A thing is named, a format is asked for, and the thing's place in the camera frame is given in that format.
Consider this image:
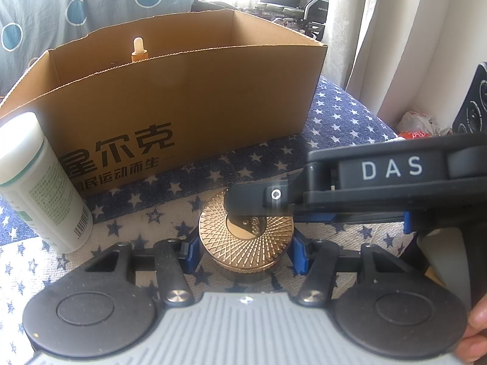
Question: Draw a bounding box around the white and red plastic bag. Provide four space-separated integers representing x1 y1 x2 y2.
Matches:
396 110 453 141

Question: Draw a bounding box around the white curtain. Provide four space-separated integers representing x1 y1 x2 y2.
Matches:
323 0 487 137

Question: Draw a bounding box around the black wheelchair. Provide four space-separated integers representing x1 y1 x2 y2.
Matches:
247 0 331 42

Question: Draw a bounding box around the grey cloth with circles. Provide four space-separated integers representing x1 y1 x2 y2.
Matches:
0 0 198 97

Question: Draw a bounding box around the star-patterned blanket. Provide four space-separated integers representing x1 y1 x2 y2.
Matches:
0 75 419 365

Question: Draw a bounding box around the green dropper bottle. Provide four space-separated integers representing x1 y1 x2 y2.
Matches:
130 37 149 62

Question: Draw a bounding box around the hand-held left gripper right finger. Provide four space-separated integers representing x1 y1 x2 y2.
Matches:
291 232 404 307

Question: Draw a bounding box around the gold-lidded round jar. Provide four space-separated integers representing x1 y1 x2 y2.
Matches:
198 191 295 282

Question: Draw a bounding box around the person's right hand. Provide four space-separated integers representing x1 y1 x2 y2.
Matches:
457 300 487 365

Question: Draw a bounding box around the brown cardboard box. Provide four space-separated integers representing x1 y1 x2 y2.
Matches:
0 9 328 198

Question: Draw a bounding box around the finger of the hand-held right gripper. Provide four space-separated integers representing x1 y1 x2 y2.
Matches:
224 177 306 220

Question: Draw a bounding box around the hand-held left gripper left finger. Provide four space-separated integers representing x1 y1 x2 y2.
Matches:
86 232 202 307

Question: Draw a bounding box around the white bottle with green label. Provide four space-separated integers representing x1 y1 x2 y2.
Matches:
0 112 94 254

